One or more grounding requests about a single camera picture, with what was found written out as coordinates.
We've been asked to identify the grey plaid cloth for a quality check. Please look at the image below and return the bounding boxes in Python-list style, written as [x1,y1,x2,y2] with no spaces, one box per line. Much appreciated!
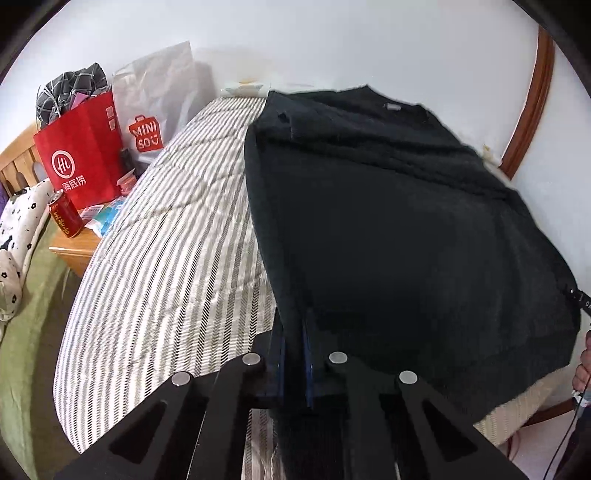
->
[36,63,113,130]

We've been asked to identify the green bedsheet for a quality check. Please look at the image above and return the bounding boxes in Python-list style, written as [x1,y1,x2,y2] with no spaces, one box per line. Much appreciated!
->
[0,222,88,480]

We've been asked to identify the black sweatshirt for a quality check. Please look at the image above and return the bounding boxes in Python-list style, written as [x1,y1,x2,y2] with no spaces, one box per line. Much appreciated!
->
[244,84,581,480]

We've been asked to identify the grey striped mattress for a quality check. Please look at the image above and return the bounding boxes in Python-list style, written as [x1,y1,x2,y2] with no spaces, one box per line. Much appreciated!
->
[54,90,578,455]

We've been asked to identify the red paper bag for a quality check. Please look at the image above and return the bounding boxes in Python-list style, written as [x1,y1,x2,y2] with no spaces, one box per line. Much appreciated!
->
[33,90,123,208]

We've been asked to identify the blue tissue packets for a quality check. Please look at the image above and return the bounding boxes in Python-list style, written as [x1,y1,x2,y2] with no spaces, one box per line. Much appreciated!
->
[81,196,127,238]

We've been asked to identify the black cable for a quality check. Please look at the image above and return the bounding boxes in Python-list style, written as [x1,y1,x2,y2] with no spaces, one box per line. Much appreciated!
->
[542,392,583,480]

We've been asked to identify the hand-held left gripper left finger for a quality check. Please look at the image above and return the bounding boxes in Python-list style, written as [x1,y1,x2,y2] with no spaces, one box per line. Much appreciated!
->
[53,320,287,480]

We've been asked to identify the white plastic bag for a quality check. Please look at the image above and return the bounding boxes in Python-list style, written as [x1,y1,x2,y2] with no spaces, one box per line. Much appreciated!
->
[112,41,206,167]

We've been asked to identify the red drink can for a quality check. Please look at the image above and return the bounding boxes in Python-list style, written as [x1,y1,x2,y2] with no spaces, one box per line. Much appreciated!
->
[48,191,85,238]

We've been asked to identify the wooden headboard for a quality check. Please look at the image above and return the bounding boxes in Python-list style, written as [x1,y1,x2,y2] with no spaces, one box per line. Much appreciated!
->
[0,122,49,195]

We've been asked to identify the person's right hand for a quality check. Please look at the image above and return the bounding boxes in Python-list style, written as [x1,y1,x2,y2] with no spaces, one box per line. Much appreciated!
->
[573,330,591,393]

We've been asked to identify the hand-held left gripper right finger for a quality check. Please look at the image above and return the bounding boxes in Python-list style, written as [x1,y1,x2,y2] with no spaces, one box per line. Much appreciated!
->
[300,310,532,480]

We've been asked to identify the wooden nightstand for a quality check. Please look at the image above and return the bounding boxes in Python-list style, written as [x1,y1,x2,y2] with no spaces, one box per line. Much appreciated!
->
[48,194,134,278]

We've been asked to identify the brown wooden door frame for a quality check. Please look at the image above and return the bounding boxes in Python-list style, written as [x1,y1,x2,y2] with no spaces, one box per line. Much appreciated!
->
[501,25,555,181]

